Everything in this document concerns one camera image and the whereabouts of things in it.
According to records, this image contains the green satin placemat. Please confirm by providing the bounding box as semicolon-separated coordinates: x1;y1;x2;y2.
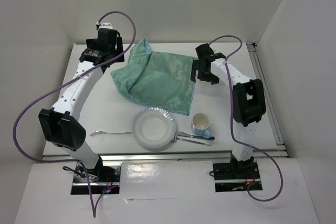
111;39;195;115

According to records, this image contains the light blue mug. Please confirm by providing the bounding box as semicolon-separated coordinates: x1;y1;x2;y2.
191;113;212;138

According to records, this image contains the silver spoon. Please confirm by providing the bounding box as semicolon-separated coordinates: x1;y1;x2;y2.
176;132;215;141

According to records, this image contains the white ribbed plate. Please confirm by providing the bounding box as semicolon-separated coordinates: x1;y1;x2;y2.
132;107;177;150

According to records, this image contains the silver fork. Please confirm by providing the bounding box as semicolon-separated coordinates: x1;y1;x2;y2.
90;130;132;136

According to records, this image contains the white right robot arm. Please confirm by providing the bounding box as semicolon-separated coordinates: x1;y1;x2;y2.
191;43;266;178

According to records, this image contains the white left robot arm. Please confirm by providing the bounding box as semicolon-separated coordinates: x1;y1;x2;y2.
38;23;124;182

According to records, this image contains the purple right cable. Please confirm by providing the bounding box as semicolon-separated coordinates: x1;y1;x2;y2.
208;35;285;202

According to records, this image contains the purple cable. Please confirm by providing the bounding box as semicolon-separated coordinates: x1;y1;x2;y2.
208;35;285;202
13;10;137;218

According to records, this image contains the aluminium table frame rail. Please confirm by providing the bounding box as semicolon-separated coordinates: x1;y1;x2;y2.
41;41;287;163

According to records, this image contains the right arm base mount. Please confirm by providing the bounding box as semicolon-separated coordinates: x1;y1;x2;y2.
208;162;263;193

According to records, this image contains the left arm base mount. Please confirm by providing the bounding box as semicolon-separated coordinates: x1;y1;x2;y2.
62;164;121;195

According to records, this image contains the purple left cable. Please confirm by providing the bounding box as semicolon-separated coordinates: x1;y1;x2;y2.
13;10;137;218

